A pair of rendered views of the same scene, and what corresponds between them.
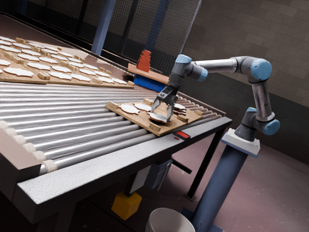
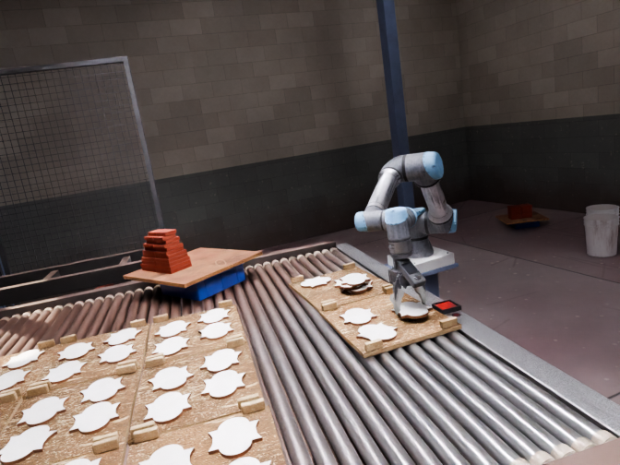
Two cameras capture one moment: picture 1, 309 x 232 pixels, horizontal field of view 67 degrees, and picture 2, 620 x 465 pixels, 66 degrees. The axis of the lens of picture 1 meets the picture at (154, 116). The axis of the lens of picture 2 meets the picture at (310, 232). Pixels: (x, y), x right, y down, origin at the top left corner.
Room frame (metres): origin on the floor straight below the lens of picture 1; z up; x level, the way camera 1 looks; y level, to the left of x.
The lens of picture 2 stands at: (0.23, 1.18, 1.62)
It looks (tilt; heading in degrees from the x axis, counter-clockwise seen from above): 12 degrees down; 321
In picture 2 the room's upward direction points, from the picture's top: 9 degrees counter-clockwise
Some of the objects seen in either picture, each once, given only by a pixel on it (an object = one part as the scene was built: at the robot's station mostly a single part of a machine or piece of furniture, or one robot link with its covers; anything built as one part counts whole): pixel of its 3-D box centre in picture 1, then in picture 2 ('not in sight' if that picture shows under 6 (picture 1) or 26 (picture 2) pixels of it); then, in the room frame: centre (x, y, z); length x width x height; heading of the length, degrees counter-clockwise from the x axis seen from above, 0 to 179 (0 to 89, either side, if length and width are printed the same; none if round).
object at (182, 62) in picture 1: (181, 66); (397, 223); (1.27, -0.04, 1.26); 0.09 x 0.08 x 0.11; 114
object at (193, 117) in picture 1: (175, 110); (340, 287); (1.71, -0.13, 0.93); 0.41 x 0.35 x 0.02; 159
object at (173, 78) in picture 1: (175, 79); (399, 246); (1.27, -0.04, 1.18); 0.08 x 0.08 x 0.05
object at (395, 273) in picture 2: (170, 93); (402, 268); (1.27, -0.04, 1.10); 0.09 x 0.08 x 0.12; 158
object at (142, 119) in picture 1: (149, 115); (384, 319); (1.32, 0.03, 0.93); 0.41 x 0.35 x 0.02; 158
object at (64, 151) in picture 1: (174, 125); (394, 305); (1.42, -0.14, 0.90); 1.95 x 0.05 x 0.05; 154
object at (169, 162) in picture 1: (155, 170); not in sight; (1.02, -0.10, 0.77); 0.14 x 0.11 x 0.18; 154
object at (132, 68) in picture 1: (151, 74); (194, 265); (2.45, 0.18, 1.03); 0.50 x 0.50 x 0.02; 12
